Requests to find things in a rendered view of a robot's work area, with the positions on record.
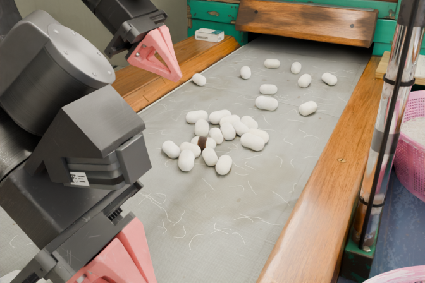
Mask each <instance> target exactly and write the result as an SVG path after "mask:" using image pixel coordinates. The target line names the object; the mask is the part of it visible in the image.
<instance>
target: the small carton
mask: <svg viewBox="0 0 425 283"><path fill-rule="evenodd" d="M223 39H224V31H220V30H211V29H206V28H201V29H199V30H197V31H195V40H204V41H209V42H217V43H218V42H220V41H222V40H223Z"/></svg>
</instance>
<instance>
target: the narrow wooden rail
mask: <svg viewBox="0 0 425 283"><path fill-rule="evenodd" d="M381 58H382V56H378V55H371V57H370V59H369V61H368V63H367V65H366V67H365V69H364V71H363V73H362V75H361V77H360V79H359V81H358V82H357V84H356V86H355V88H354V91H353V92H352V94H351V96H350V98H349V100H348V102H347V104H346V106H345V108H344V110H343V112H342V114H341V116H340V118H339V120H338V122H337V124H336V126H335V128H334V130H333V132H332V134H331V136H330V138H329V140H328V142H327V144H326V145H325V147H324V149H323V151H322V153H321V155H320V157H319V159H318V161H317V163H316V165H315V167H314V169H313V171H312V173H311V175H310V177H309V179H308V180H307V182H306V184H305V186H304V189H303V190H302V192H301V194H300V196H299V199H298V200H297V202H296V204H295V206H294V208H293V210H292V212H291V214H290V216H289V218H288V220H287V222H286V224H285V226H284V228H283V230H282V232H281V234H280V236H279V238H278V240H277V242H276V244H275V245H274V247H273V249H272V251H271V253H270V255H269V257H268V259H267V261H266V263H265V265H264V267H263V269H262V271H261V273H260V275H259V277H258V278H257V280H256V283H337V282H338V278H339V274H340V268H341V264H342V259H343V253H344V249H345V245H346V243H347V239H348V235H349V232H350V228H351V225H352V222H353V219H354V215H355V211H356V208H357V204H358V202H359V199H358V195H359V192H360V191H361V189H362V183H363V179H364V174H365V170H366V165H367V159H368V156H369V150H370V146H371V141H372V137H373V132H374V126H375V123H376V117H377V113H378V108H379V103H380V99H381V93H382V90H383V84H384V81H383V79H381V78H375V77H374V76H375V72H376V70H377V68H378V65H379V62H380V61H381Z"/></svg>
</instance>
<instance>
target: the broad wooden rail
mask: <svg viewBox="0 0 425 283"><path fill-rule="evenodd" d="M239 48H241V45H240V44H239V43H238V42H237V40H236V39H235V38H234V37H233V36H232V35H224V39H223V40H222V41H220V42H218V43H217V42H209V41H204V40H195V35H193V36H191V37H189V38H187V39H185V40H182V41H180V42H178V43H176V44H174V45H173V49H174V52H175V57H176V60H177V62H178V65H179V67H180V71H181V73H182V77H181V78H180V80H179V81H178V82H176V83H175V82H173V81H171V80H169V79H167V78H164V77H162V76H160V75H157V74H155V73H153V72H150V71H147V70H144V69H142V68H138V67H136V66H133V65H129V66H127V67H125V68H122V69H120V70H118V71H116V72H115V75H116V79H115V81H114V82H113V83H112V84H111V86H112V87H113V88H114V89H115V90H116V91H117V92H118V93H119V94H120V95H121V97H122V98H123V99H124V100H125V101H126V102H127V104H128V105H129V106H130V107H131V108H132V109H133V110H134V111H135V112H136V113H138V112H140V111H142V110H143V109H145V108H146V107H148V106H150V105H151V104H153V103H154V102H156V101H157V100H159V99H160V98H162V97H164V96H165V95H167V94H168V93H170V92H172V91H173V90H174V89H176V88H178V87H179V86H181V85H183V84H184V83H186V82H187V81H189V80H190V79H192V77H193V76H194V75H195V74H196V73H198V74H199V73H201V72H203V71H204V70H206V69H208V68H209V67H211V66H212V65H214V64H215V63H217V62H218V61H220V60H222V59H223V58H225V57H226V56H228V55H229V54H231V53H232V52H234V51H236V50H237V49H239ZM154 56H155V57H156V58H157V59H158V60H159V61H160V62H161V63H163V64H164V65H165V66H166V67H167V68H168V66H167V64H166V63H165V62H164V60H163V59H162V57H161V56H160V55H159V54H158V52H157V53H155V54H154Z"/></svg>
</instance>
